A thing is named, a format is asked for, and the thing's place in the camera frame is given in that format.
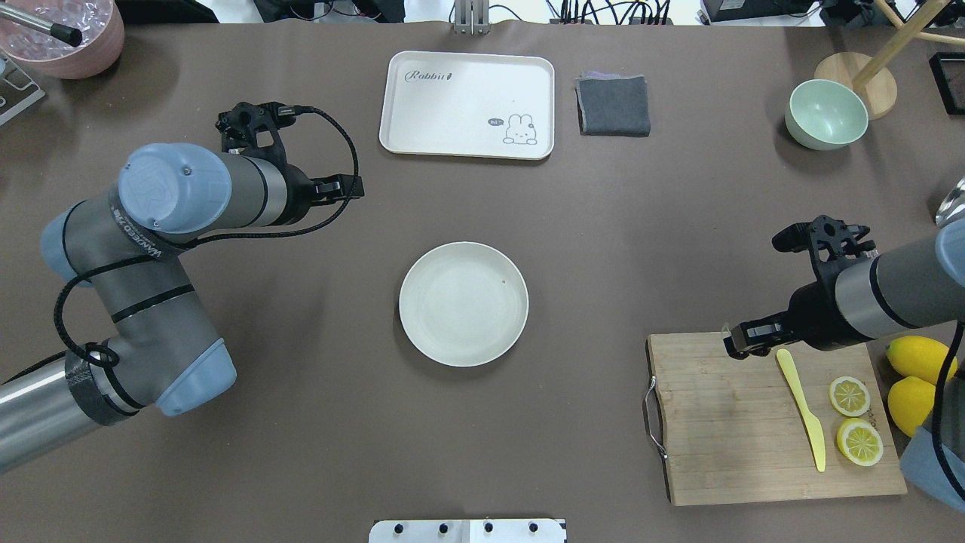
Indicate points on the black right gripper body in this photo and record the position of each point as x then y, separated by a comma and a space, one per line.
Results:
813, 311

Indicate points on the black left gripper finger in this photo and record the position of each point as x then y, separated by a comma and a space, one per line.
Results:
339, 187

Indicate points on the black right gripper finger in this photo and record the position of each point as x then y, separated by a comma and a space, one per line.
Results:
756, 337

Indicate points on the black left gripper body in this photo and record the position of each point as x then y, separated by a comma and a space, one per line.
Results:
299, 197

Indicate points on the cream round plate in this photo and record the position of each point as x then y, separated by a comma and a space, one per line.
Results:
463, 304

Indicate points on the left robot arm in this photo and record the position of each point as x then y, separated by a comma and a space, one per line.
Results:
134, 330

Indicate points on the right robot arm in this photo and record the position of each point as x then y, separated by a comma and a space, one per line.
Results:
859, 296

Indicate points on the cream rabbit tray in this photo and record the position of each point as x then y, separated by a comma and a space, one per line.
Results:
469, 105

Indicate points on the black tray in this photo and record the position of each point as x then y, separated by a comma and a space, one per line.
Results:
948, 72

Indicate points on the wooden cutting board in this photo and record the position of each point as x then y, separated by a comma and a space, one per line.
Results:
732, 432

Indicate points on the yellow plastic knife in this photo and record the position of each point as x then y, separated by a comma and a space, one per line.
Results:
813, 426

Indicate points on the lemon slice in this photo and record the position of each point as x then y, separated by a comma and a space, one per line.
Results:
859, 442
849, 396

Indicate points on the metal scoop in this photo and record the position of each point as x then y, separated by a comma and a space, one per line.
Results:
951, 208

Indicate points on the mint green bowl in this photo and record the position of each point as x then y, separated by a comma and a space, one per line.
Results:
824, 115

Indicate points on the round yellow lemon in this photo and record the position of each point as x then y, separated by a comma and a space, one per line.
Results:
910, 402

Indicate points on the wooden mug tree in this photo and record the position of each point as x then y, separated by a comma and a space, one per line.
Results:
868, 77

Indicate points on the pink bowl with ice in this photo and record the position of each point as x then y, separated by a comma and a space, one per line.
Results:
103, 38

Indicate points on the white cup rack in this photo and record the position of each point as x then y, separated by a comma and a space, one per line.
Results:
19, 91

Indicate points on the grey folded cloth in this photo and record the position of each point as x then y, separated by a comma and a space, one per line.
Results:
612, 105

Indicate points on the metal ice scoop handle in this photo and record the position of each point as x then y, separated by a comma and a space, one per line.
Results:
70, 35

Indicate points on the aluminium frame post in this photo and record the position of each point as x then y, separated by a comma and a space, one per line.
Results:
471, 17

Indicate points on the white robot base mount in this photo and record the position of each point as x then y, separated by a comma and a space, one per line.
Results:
470, 530

